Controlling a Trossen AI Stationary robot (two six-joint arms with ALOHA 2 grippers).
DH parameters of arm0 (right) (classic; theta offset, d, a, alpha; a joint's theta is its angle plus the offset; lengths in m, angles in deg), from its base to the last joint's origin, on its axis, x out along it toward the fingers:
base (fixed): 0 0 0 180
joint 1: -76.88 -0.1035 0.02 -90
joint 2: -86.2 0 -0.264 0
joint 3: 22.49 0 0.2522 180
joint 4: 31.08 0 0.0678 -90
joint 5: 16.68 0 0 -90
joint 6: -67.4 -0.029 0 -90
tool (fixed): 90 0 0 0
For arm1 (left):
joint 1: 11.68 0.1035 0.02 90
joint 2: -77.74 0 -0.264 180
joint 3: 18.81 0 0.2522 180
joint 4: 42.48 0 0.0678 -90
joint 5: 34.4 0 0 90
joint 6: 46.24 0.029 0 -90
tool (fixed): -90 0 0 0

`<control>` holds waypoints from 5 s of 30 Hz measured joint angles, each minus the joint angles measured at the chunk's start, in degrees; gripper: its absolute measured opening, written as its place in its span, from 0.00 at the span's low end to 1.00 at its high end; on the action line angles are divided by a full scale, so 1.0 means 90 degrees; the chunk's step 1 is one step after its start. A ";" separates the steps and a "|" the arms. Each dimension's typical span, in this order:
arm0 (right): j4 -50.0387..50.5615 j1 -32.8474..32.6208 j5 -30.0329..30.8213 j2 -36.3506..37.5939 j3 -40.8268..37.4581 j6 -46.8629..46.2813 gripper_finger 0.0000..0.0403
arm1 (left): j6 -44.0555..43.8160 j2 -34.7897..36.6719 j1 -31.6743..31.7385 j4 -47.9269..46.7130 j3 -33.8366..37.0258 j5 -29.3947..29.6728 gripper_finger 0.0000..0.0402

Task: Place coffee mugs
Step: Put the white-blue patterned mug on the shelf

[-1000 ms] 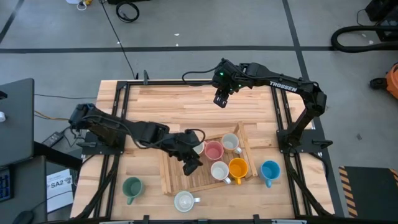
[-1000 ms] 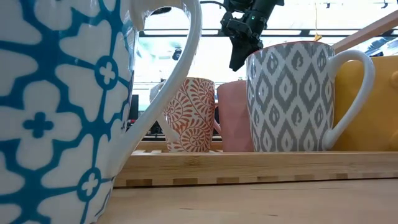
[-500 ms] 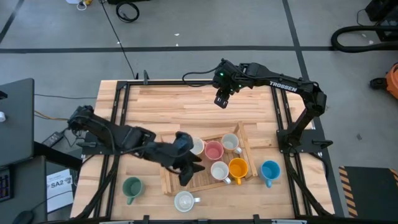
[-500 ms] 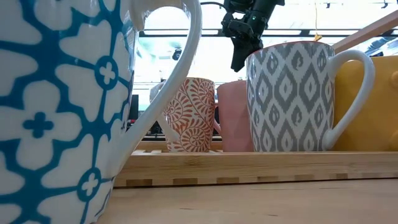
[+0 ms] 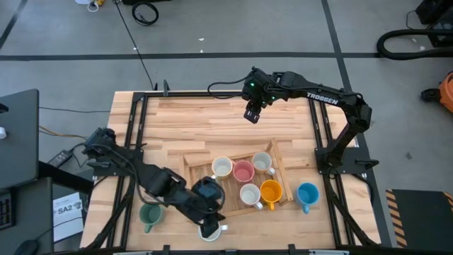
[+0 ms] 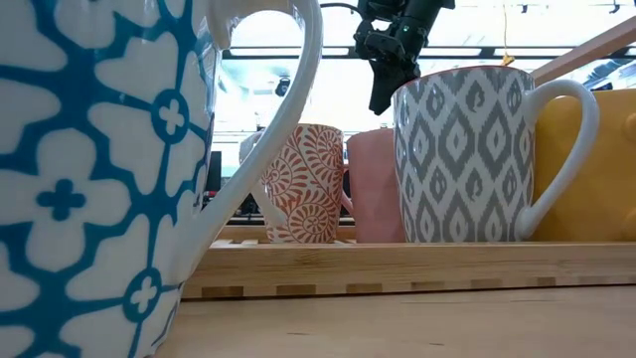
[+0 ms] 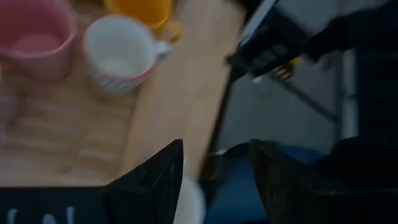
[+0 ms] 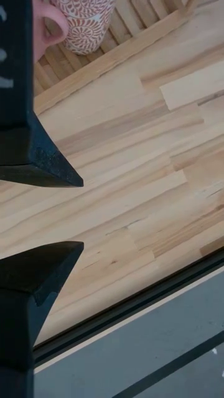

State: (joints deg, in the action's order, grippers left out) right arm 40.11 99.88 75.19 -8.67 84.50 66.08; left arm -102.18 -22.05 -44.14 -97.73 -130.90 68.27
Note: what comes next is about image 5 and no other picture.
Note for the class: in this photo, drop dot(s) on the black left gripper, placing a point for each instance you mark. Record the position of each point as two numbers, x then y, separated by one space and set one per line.
207 200

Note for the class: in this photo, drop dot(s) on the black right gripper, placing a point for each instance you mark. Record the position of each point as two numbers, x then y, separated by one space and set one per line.
258 88

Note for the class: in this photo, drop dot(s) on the white mug blue floral pattern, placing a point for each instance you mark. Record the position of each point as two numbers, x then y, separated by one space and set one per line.
216 236

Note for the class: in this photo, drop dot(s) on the pale patterned mug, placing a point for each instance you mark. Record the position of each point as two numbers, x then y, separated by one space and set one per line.
250 195

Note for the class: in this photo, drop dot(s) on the yellow dotted white mug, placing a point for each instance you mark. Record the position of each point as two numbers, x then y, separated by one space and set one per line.
262 162

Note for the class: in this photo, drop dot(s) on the orange striped cream mug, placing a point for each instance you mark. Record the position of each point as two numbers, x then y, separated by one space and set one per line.
222 167

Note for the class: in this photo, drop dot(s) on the pink mug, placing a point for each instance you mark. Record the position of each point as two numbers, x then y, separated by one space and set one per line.
243 171

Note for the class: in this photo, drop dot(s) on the green mug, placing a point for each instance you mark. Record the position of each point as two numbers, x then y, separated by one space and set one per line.
150 215

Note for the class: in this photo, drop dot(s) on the plain yellow mug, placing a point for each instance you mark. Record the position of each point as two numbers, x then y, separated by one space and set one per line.
270 191

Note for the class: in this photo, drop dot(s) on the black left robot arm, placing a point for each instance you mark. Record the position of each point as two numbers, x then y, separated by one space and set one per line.
155 180

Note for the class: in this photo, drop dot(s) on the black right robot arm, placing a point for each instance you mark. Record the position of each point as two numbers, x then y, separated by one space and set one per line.
329 101

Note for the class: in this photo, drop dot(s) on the wooden slatted tray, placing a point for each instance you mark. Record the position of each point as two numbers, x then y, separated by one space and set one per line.
230 193

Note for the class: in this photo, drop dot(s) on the white paper sign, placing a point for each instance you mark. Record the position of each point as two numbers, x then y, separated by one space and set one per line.
67 216

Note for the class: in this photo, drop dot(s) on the black desk leg bar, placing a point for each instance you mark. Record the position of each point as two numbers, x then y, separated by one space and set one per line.
67 178

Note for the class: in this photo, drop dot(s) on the black power adapter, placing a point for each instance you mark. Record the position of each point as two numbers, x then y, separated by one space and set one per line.
60 158

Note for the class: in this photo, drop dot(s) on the black caster wheel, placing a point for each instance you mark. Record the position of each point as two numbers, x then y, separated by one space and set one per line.
430 95

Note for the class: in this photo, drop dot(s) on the black computer mouse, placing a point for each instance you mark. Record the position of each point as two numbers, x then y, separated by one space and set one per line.
26 246

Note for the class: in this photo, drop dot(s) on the white and yellow plugs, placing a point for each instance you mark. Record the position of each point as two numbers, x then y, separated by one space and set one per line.
99 3

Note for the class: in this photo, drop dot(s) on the orange vacuum cleaner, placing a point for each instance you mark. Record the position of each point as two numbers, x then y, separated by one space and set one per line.
448 92

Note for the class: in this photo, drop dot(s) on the black mat hazard stripes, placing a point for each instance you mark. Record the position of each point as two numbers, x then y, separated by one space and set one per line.
421 219

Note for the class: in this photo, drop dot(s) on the black keyboard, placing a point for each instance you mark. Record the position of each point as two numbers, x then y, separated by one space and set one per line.
5 212

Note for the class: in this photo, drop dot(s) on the black equipment case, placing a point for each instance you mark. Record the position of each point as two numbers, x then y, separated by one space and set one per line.
439 14

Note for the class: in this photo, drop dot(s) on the dark grey desk panel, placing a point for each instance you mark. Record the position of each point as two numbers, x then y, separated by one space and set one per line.
17 141

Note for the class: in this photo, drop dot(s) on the white tape roll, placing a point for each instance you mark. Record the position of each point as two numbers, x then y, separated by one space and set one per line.
2 132

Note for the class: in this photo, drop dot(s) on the black frame clamp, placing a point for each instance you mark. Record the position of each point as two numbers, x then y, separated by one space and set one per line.
292 249
165 88
166 249

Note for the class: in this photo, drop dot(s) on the black aluminium table frame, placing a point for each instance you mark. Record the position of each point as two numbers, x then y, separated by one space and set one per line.
177 94

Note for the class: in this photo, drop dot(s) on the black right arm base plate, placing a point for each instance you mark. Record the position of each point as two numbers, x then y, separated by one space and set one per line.
354 164

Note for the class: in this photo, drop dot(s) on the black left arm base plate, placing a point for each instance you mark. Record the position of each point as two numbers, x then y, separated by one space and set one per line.
106 172

